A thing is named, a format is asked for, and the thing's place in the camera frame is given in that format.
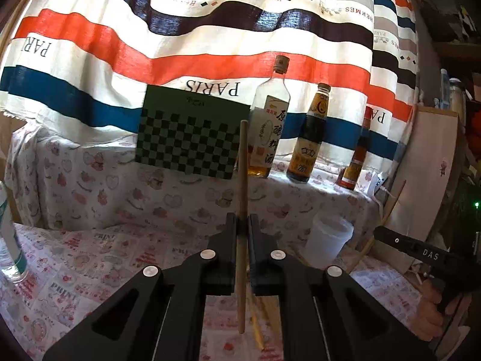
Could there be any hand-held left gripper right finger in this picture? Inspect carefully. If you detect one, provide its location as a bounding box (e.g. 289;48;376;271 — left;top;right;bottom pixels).
246;214;440;361

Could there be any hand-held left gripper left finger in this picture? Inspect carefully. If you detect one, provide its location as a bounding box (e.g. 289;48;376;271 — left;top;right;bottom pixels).
42;212;238;361

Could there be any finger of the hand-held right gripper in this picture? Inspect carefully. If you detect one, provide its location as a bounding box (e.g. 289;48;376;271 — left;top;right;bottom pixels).
374;226;467;271

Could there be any wooden chopstick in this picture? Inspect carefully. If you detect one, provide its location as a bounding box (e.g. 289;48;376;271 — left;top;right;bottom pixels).
236;119;249;335
250;296;266;349
346;180;407;273

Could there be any white plastic cup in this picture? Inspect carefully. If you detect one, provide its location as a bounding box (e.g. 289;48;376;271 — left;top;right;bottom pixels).
302;212;354;267

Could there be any person's right hand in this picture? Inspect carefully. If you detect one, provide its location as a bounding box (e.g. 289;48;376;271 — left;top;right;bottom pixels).
411;281;470;341

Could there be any pale wooden board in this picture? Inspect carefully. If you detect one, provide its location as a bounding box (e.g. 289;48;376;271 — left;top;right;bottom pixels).
383;105;467;271

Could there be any red-capped sauce bottle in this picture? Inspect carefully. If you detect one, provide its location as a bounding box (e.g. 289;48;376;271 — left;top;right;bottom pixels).
337;106;372;190

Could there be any dark soy sauce bottle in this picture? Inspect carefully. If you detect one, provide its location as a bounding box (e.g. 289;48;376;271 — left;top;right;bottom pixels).
286;83;331;184

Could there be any green checkered box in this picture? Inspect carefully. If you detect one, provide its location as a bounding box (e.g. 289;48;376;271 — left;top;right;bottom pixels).
135;85;252;180

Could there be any printed tablecloth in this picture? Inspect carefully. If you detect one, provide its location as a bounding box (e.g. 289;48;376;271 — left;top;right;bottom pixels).
0;120;425;361

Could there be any clear cooking wine bottle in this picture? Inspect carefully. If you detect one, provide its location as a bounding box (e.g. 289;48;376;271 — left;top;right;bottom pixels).
248;54;292;178

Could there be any dark cluttered shelf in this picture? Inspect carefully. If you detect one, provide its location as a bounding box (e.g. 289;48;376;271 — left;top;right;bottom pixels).
421;0;481;211

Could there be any striped curtain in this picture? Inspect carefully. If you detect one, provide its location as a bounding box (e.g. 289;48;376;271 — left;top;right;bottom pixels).
0;0;419;175

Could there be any clear bottle green label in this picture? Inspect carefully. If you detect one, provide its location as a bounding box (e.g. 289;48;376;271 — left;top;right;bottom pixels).
0;180;30;282

